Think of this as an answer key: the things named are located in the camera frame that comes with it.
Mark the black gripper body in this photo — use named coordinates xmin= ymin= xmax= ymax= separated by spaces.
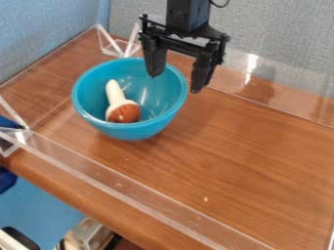
xmin=139 ymin=14 xmax=232 ymax=64

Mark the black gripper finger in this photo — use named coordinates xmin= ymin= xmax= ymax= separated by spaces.
xmin=142 ymin=36 xmax=168 ymax=78
xmin=192 ymin=54 xmax=217 ymax=94

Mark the brown cap toy mushroom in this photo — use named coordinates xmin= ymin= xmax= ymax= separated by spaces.
xmin=106 ymin=79 xmax=141 ymax=123

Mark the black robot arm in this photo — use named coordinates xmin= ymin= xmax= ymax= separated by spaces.
xmin=139 ymin=0 xmax=232 ymax=94

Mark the blue plastic bowl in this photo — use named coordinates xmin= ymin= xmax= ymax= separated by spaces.
xmin=71 ymin=58 xmax=189 ymax=141

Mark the clear acrylic back barrier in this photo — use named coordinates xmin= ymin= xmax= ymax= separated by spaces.
xmin=109 ymin=0 xmax=334 ymax=129

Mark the clear acrylic front barrier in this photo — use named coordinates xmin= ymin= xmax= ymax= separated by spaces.
xmin=0 ymin=127 xmax=274 ymax=250

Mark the blue cloth object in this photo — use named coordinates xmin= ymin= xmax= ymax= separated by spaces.
xmin=0 ymin=115 xmax=25 ymax=195

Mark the black and white object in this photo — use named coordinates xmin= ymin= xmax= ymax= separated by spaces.
xmin=0 ymin=228 xmax=41 ymax=250

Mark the clear acrylic corner bracket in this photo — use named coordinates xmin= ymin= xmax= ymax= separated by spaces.
xmin=97 ymin=23 xmax=141 ymax=58

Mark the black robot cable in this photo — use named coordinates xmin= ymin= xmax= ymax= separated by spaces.
xmin=209 ymin=0 xmax=232 ymax=9

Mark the grey metal frame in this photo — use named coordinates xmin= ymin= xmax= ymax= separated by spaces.
xmin=65 ymin=217 xmax=115 ymax=250

